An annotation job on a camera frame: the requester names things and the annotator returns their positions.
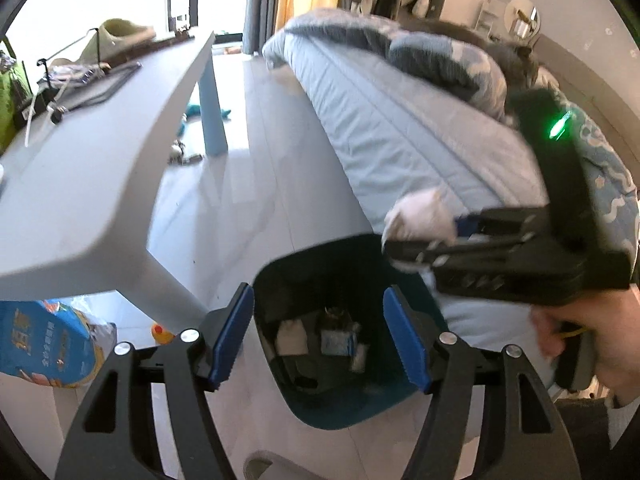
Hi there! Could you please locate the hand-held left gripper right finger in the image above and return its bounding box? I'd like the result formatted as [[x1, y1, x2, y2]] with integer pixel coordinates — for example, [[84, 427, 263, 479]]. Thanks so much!
[[382, 285, 583, 480]]

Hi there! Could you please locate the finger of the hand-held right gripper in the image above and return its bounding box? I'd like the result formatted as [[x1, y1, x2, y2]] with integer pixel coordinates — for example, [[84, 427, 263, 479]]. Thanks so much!
[[452, 204, 551, 246], [382, 237, 506, 273]]

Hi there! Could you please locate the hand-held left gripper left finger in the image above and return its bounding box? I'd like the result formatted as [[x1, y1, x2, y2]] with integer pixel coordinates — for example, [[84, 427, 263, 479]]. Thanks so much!
[[54, 282, 256, 480]]

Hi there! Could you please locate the blue white packet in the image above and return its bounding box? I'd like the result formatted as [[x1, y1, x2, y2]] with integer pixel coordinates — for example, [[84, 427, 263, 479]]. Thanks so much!
[[320, 322, 362, 357]]

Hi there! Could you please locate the teal trash bin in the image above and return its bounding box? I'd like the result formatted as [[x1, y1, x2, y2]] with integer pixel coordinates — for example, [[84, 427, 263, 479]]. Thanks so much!
[[252, 232, 451, 431]]

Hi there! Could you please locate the person's right hand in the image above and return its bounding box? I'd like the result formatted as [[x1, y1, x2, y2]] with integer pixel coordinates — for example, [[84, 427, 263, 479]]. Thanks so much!
[[530, 285, 640, 408]]

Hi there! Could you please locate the blue white fleece blanket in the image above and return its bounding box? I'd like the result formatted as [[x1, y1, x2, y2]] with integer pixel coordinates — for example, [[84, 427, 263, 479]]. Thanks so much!
[[285, 7, 640, 281]]

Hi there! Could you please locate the yellow rubber duck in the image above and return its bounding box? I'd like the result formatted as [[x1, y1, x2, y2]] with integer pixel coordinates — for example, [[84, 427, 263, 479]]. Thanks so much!
[[150, 322, 176, 347]]

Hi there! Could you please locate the grey bed mattress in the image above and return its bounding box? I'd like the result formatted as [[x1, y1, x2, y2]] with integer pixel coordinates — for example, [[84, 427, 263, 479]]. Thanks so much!
[[262, 12, 556, 356]]

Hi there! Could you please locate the grey slipper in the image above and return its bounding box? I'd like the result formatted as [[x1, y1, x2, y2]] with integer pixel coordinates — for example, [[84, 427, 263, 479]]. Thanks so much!
[[243, 450, 321, 480]]

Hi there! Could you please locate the small grey floor toy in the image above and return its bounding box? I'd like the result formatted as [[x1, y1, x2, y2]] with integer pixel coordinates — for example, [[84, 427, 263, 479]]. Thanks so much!
[[167, 137, 204, 166]]

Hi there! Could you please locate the blue printed bag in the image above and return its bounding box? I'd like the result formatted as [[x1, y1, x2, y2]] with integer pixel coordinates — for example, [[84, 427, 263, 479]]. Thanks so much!
[[0, 299, 119, 391]]

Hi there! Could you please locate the round mirror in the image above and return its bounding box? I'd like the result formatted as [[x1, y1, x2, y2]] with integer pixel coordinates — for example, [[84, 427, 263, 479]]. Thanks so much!
[[504, 0, 542, 39]]

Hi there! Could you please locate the grey side table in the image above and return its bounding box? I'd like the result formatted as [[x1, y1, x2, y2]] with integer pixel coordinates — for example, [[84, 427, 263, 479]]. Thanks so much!
[[0, 30, 231, 332]]

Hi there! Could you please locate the teal cat toy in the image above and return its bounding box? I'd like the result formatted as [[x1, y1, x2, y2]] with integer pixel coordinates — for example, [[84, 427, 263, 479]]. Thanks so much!
[[175, 102, 233, 136]]

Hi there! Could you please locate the black flat tray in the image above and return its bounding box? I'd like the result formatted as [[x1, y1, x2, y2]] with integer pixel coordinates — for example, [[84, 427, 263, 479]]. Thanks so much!
[[22, 61, 143, 127]]

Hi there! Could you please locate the grey curtain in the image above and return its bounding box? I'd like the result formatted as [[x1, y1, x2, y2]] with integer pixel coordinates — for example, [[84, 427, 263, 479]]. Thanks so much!
[[242, 0, 292, 56]]

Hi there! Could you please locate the brown wooden stick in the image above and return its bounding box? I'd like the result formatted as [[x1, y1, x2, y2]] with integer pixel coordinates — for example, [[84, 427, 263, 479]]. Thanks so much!
[[107, 27, 194, 68]]

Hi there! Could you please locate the green bag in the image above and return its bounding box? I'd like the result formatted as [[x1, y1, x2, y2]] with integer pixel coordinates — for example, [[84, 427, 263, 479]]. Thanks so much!
[[0, 40, 29, 147]]

